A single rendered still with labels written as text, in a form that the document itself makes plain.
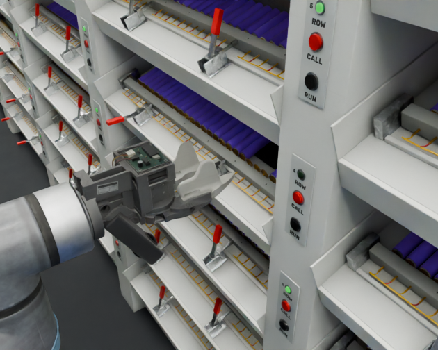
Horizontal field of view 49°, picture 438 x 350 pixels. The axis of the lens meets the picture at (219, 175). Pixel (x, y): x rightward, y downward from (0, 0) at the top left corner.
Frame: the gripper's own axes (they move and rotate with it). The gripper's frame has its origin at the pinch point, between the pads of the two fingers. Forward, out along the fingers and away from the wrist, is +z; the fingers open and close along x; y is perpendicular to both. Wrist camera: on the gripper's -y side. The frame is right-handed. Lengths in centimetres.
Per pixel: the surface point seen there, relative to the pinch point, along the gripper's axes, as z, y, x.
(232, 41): 9.0, 15.1, 9.5
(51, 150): 1, -58, 122
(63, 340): -22, -81, 54
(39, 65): 5, -24, 122
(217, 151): 7.4, -4.7, 11.8
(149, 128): 4.1, -8.4, 32.4
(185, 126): 7.3, -4.7, 22.8
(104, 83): 3, -5, 52
